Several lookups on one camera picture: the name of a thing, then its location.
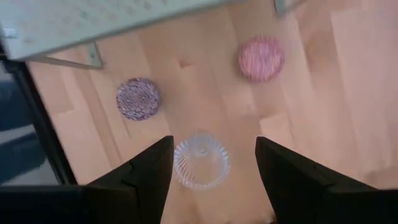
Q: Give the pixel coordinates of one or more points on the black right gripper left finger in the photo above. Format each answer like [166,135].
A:
[146,186]

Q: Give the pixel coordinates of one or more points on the clear ribbed glass candle holder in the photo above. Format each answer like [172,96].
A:
[201,163]

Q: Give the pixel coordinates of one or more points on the black table edge frame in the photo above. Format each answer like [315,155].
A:
[40,124]

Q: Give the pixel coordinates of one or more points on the purple patterned ball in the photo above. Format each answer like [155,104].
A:
[138,99]

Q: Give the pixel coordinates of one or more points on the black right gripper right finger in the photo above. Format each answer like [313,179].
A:
[289,186]

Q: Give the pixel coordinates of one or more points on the green perforated metal shelf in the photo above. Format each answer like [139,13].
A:
[93,18]

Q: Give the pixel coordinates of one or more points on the pink patterned ball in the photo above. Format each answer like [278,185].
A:
[261,59]

